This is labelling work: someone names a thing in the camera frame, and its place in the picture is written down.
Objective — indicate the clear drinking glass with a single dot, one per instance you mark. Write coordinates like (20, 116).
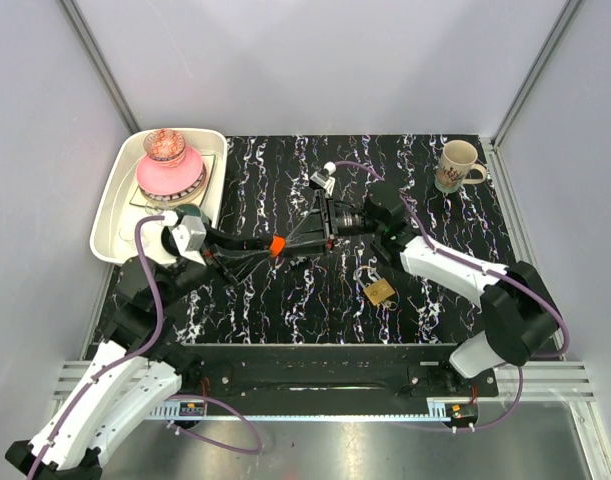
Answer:
(130, 233)

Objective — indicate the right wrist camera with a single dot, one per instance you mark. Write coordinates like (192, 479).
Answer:
(324, 179)

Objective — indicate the orange black padlock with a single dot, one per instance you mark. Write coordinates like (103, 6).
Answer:
(276, 246)

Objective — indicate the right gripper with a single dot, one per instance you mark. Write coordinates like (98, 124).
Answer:
(314, 234)

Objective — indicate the green ceramic cup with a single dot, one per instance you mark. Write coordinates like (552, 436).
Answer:
(192, 210)

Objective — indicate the white plastic tray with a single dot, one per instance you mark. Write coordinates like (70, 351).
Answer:
(123, 204)

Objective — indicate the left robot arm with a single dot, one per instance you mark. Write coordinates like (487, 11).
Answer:
(129, 377)

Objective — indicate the red patterned small bowl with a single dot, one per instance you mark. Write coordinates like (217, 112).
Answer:
(165, 146)

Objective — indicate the pink upturned bowl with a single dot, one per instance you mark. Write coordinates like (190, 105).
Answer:
(161, 179)

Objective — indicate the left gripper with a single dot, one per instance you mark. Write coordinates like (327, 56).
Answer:
(238, 259)

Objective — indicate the cream seashell mug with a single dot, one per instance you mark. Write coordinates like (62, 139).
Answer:
(458, 166)

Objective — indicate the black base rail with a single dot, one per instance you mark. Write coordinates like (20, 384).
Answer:
(271, 381)

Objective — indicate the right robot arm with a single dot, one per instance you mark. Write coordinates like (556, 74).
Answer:
(519, 315)

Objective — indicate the large brass padlock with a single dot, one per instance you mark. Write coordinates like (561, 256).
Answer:
(376, 288)

